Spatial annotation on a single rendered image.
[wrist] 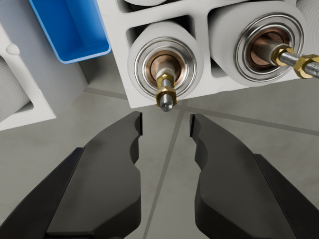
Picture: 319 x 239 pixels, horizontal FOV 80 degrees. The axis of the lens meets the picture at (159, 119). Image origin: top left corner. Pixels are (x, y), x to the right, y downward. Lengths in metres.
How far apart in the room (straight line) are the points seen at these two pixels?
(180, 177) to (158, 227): 0.32
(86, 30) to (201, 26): 0.29
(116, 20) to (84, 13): 0.21
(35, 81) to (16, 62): 0.04
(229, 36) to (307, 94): 0.43
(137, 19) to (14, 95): 0.23
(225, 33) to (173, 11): 0.08
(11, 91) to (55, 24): 0.15
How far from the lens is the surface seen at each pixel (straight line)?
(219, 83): 0.33
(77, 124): 0.62
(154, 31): 0.24
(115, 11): 0.31
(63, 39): 0.45
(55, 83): 0.43
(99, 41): 0.51
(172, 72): 0.21
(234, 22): 0.26
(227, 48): 0.25
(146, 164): 0.67
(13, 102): 0.39
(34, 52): 0.41
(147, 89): 0.25
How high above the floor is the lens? 0.48
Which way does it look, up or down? 60 degrees down
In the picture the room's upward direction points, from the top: 178 degrees counter-clockwise
